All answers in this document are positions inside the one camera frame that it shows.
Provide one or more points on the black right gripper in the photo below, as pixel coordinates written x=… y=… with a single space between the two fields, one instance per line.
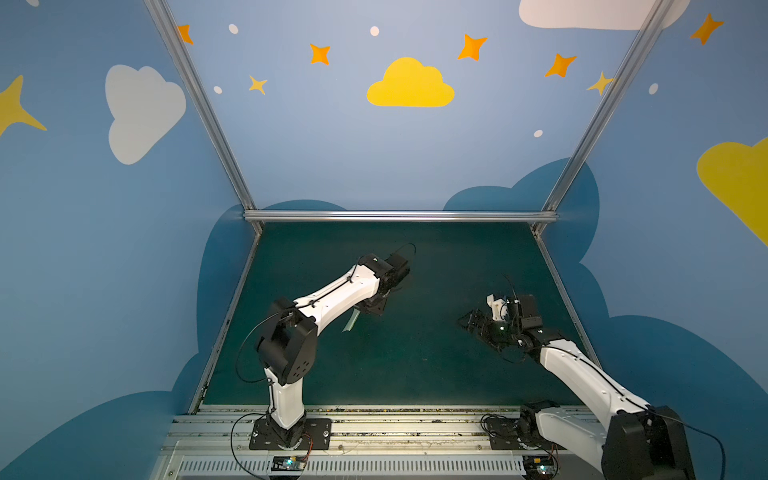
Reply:
x=485 y=324

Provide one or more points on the aluminium front rail platform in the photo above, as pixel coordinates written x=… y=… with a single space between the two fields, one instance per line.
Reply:
x=367 y=442

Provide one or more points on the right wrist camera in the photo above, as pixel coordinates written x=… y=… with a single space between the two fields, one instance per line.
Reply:
x=516 y=314

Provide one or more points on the light green paper sheet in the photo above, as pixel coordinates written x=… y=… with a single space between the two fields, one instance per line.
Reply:
x=352 y=320

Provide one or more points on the green circuit board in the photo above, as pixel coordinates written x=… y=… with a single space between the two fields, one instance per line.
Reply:
x=539 y=468
x=288 y=464

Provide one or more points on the left green circuit board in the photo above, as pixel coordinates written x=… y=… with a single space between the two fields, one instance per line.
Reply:
x=288 y=464

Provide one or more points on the right side floor rail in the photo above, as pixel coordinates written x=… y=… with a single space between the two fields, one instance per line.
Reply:
x=604 y=338

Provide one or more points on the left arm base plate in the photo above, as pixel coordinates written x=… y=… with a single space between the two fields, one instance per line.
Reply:
x=312 y=433

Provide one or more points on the aluminium corner post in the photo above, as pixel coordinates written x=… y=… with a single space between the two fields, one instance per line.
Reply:
x=164 y=21
x=632 y=62

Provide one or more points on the aluminium left corner post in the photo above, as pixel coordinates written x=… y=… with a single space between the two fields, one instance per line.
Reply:
x=164 y=21

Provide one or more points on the left side floor rail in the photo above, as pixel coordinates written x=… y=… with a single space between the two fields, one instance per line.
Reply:
x=203 y=384

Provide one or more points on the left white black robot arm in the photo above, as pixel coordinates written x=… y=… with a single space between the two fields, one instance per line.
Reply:
x=288 y=342

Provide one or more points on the aluminium right corner post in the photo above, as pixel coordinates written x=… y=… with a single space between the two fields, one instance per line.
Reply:
x=632 y=62

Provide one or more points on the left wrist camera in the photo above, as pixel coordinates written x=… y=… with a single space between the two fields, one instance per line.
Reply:
x=399 y=269

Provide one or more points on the floor rail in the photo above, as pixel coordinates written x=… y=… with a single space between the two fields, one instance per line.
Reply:
x=604 y=338
x=203 y=384

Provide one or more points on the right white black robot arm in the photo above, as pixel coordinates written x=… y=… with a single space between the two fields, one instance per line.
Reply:
x=626 y=437

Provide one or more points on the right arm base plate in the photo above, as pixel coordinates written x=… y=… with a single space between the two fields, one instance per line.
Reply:
x=504 y=433

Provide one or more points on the aluminium back frame rail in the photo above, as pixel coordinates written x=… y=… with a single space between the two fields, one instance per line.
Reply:
x=399 y=216

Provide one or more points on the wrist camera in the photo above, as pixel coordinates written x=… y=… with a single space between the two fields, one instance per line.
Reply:
x=399 y=269
x=516 y=314

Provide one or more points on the right green circuit board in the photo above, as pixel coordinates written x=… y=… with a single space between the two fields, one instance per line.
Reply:
x=539 y=468

